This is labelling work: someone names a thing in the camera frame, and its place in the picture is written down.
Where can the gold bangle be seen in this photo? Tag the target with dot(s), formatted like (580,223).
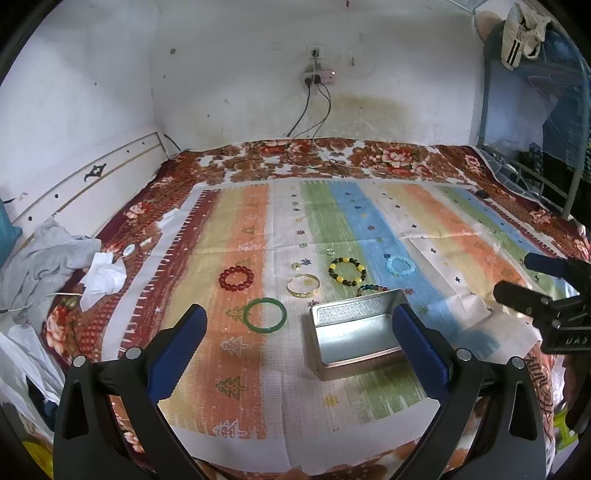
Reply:
(303,285)

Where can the small white round lid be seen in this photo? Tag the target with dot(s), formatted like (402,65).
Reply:
(128,250)

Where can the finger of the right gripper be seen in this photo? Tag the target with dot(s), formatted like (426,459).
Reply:
(555,267)
(520,299)

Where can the striped colourful mat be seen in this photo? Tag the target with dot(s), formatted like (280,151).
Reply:
(249,402)

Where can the silver metal tin box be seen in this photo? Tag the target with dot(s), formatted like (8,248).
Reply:
(353,336)

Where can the white black striped garment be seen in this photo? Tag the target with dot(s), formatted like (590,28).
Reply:
(523,35)

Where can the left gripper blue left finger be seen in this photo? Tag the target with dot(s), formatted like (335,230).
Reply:
(88,443)

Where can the white bed headboard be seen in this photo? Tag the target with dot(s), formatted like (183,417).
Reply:
(87,199)

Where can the green jade bangle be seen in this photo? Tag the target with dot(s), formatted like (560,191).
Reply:
(264,315)

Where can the red floral blanket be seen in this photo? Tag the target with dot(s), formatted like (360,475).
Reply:
(69,332)

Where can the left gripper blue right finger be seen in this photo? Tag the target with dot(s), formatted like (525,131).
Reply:
(509,443)

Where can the white crumpled tissue paper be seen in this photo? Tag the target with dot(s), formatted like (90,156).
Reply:
(104,277)

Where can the pink wall power strip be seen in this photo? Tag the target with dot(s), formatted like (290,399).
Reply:
(316,77)

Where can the grey crumpled garment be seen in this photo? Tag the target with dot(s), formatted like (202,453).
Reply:
(39,270)

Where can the blue metal bunk frame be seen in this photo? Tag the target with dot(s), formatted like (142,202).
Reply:
(535,123)

